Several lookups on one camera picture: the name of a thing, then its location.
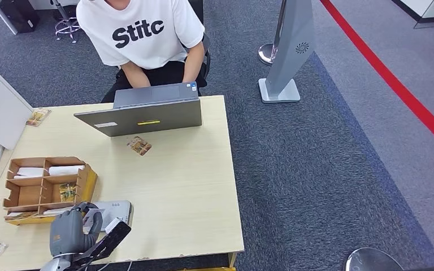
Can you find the chrome stanchion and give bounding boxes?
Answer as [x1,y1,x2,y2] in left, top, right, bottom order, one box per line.
[258,0,288,67]

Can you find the yellow object under table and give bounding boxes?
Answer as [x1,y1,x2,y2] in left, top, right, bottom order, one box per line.
[176,266,236,271]

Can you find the white card stack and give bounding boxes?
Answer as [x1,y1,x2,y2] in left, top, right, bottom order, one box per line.
[43,206,74,216]
[14,167,46,179]
[48,165,85,176]

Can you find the boxy desktop cabinet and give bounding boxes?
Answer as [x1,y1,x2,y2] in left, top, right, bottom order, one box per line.
[0,59,35,150]

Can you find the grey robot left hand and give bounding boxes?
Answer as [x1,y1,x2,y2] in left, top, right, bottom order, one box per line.
[49,202,104,258]

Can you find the grey laptop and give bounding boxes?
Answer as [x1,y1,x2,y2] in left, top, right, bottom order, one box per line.
[73,81,203,138]

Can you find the white cables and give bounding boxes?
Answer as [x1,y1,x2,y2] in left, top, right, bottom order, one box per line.
[86,261,133,271]

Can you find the black office chair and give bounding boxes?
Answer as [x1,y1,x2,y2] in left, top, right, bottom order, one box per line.
[186,0,211,89]

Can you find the white ID card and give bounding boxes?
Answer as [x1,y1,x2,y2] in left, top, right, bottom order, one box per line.
[83,208,106,234]

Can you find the yellow plastic bag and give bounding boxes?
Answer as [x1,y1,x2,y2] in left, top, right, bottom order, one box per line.
[6,164,98,226]

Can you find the grey kiosk stand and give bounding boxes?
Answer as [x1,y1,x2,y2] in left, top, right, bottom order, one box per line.
[258,0,316,104]

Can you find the grey-white card reader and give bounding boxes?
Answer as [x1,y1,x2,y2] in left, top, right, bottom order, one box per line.
[88,200,133,233]

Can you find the white desk panel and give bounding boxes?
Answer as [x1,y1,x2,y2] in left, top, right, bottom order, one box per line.
[0,0,20,35]

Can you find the chrome stool base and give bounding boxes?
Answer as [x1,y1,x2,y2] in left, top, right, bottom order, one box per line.
[51,0,83,44]

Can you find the chrome dome base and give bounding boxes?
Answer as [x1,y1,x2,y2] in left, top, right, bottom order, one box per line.
[344,247,405,271]

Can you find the white counter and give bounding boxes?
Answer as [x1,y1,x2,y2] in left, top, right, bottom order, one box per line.
[390,0,434,30]

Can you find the black box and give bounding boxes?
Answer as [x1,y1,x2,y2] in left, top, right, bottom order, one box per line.
[0,0,41,34]

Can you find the person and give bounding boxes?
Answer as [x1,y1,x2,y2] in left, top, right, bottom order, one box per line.
[75,0,211,103]

